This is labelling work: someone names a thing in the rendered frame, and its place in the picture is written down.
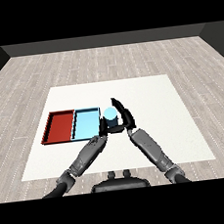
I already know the red shallow open box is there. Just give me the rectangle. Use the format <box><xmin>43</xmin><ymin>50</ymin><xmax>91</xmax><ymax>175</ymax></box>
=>
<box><xmin>37</xmin><ymin>109</ymin><xmax>80</xmax><ymax>147</ymax></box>

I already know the small blue can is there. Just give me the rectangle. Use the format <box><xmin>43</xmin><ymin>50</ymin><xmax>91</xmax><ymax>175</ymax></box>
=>
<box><xmin>102</xmin><ymin>106</ymin><xmax>120</xmax><ymax>129</ymax></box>

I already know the light blue shallow open box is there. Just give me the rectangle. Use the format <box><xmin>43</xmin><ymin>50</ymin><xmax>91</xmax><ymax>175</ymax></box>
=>
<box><xmin>67</xmin><ymin>106</ymin><xmax>104</xmax><ymax>142</ymax></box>

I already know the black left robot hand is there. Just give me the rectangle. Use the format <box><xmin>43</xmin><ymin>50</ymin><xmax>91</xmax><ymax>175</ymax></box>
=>
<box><xmin>96</xmin><ymin>114</ymin><xmax>110</xmax><ymax>138</ymax></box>

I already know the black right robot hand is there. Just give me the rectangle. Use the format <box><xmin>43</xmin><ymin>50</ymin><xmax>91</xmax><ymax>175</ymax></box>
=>
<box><xmin>103</xmin><ymin>95</ymin><xmax>138</xmax><ymax>136</ymax></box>

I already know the dark grey robot body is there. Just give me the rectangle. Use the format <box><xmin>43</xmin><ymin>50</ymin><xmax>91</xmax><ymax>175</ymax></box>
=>
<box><xmin>89</xmin><ymin>167</ymin><xmax>152</xmax><ymax>194</ymax></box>

